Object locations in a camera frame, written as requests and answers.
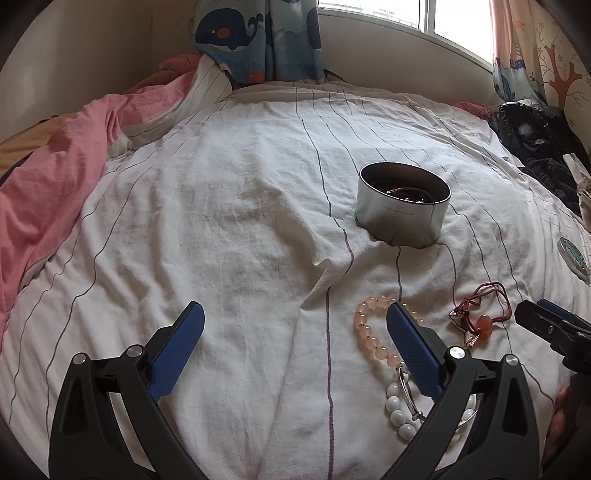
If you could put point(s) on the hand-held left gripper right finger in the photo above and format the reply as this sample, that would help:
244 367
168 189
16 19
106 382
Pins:
415 350

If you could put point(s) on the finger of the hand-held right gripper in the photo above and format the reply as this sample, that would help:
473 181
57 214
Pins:
556 309
540 321

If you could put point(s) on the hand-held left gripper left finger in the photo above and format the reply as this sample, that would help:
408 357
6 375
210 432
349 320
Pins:
180 350

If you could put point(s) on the round silver tin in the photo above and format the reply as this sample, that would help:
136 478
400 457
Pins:
397 221

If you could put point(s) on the person's right hand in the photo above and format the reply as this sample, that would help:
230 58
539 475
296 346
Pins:
556 429

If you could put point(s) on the thin silver bangle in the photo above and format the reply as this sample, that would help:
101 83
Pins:
412 400

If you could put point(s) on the round tin lid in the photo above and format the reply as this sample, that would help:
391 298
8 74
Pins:
572 257

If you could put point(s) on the beige garment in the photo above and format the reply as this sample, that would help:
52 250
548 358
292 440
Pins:
582 180

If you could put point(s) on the white striped bed sheet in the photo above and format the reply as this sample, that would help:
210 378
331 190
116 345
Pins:
207 207

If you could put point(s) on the dark clothes pile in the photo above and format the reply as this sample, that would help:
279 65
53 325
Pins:
535 134

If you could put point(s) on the pink blanket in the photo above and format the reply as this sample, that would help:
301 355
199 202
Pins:
55 184

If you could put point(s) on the small pink cloth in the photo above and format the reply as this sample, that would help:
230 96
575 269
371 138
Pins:
473 109

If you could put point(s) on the pink tree print curtain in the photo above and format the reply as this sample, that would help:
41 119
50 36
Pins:
568 69

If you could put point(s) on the tan cloth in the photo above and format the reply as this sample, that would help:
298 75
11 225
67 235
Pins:
27 143

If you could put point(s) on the blue whale print curtain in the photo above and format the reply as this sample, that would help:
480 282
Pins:
258 37

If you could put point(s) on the window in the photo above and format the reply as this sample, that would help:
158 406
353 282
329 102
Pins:
392 18

